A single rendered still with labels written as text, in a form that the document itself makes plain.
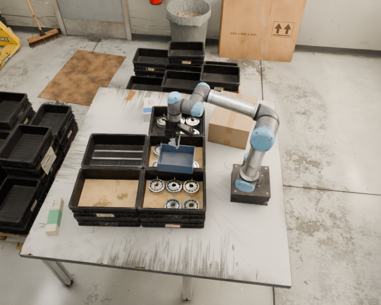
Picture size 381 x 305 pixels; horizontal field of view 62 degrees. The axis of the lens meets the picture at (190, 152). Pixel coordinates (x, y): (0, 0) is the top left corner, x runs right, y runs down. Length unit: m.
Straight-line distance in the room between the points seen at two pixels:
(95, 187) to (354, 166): 2.58
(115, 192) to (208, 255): 0.70
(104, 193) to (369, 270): 2.16
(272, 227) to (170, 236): 0.65
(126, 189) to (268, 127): 0.99
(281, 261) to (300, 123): 2.14
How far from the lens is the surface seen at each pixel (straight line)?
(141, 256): 1.99
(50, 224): 2.16
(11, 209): 2.97
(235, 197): 2.12
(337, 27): 5.04
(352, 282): 2.96
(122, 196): 2.05
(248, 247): 2.03
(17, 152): 3.03
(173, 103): 1.65
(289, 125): 3.79
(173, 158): 1.88
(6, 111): 3.48
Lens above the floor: 2.52
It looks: 49 degrees down
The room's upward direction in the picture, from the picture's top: 1 degrees clockwise
